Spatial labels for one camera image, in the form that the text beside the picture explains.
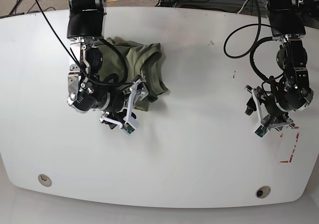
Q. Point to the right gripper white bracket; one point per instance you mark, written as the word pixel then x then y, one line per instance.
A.
pixel 123 103

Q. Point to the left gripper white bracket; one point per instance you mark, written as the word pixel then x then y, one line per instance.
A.
pixel 269 115

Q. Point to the olive green t-shirt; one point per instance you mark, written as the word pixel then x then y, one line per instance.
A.
pixel 141 59

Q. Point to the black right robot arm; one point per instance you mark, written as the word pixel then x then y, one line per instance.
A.
pixel 86 92

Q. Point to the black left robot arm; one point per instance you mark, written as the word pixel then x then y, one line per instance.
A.
pixel 289 91

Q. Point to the red tape rectangle marking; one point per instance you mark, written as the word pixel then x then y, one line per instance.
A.
pixel 288 142

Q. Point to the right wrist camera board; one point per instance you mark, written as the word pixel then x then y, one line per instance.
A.
pixel 127 129

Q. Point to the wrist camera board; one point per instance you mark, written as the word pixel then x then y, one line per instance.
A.
pixel 127 129
pixel 261 131

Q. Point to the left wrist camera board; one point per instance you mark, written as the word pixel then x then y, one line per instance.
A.
pixel 261 131

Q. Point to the right table cable grommet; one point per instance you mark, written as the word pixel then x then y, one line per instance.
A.
pixel 263 192

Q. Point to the table cable grommet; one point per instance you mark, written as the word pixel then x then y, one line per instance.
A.
pixel 44 180
pixel 263 192

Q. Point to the left table cable grommet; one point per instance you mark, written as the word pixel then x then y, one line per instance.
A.
pixel 44 180

